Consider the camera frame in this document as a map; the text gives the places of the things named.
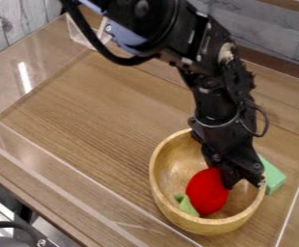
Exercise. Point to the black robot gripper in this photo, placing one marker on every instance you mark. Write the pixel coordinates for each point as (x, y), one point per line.
(227, 119)

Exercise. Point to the red felt fruit green leaf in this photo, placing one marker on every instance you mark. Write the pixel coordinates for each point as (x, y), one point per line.
(206, 194)

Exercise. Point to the round wooden bowl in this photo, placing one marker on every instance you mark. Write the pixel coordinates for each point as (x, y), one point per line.
(176, 160)

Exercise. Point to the green sponge block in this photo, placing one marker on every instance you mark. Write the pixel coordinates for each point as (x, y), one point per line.
(275, 176)

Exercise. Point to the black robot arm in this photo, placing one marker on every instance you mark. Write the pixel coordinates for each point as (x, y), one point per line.
(171, 31)

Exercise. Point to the black table clamp bracket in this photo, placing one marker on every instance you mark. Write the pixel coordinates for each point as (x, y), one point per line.
(36, 229)

